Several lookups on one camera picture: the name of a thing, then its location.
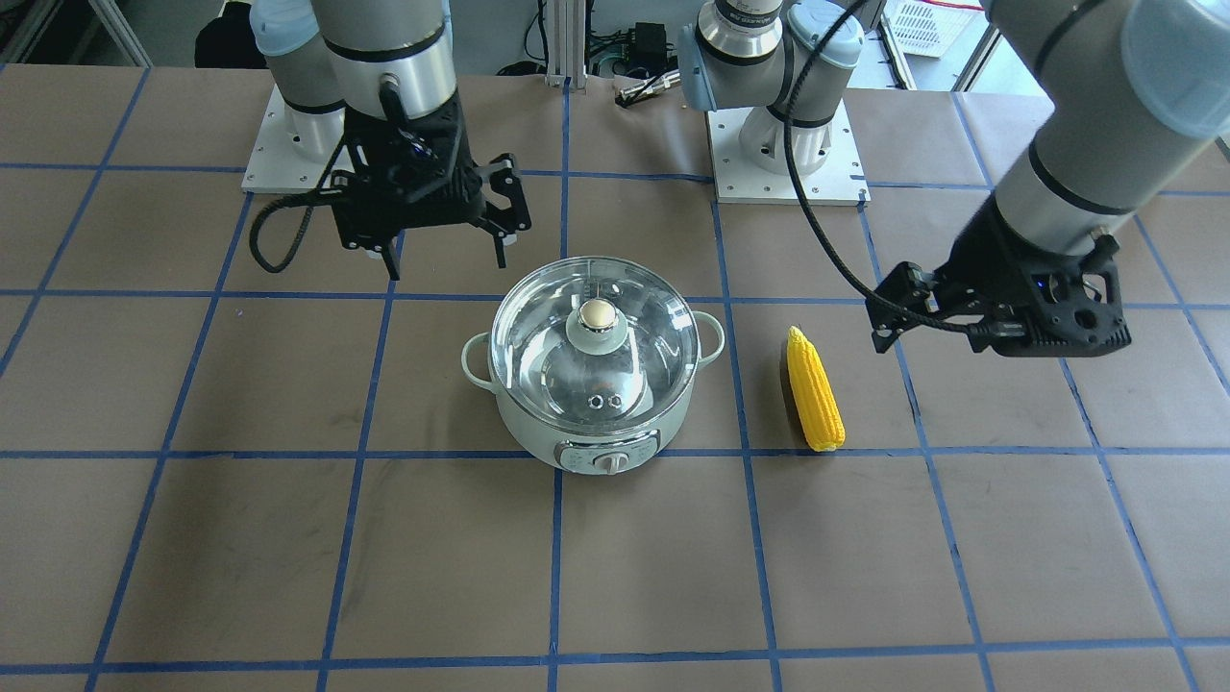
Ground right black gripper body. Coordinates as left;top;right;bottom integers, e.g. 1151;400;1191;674
332;93;480;261

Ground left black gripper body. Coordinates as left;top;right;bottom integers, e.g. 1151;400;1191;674
947;198;1132;358

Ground yellow corn cob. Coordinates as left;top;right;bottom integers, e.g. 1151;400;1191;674
786;327;847;452

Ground glass pot lid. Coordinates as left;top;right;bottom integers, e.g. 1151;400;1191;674
490;256;710;436

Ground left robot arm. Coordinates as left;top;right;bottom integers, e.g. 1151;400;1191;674
677;1;1228;358

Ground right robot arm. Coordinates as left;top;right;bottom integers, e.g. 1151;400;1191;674
248;1;533;281

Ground pale green electric pot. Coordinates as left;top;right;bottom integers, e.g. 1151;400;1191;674
460;256;726;476

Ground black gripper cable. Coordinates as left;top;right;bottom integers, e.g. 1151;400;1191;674
784;0;1020;336

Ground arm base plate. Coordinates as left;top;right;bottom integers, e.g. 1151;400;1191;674
706;101;871;206
240;87;344;194

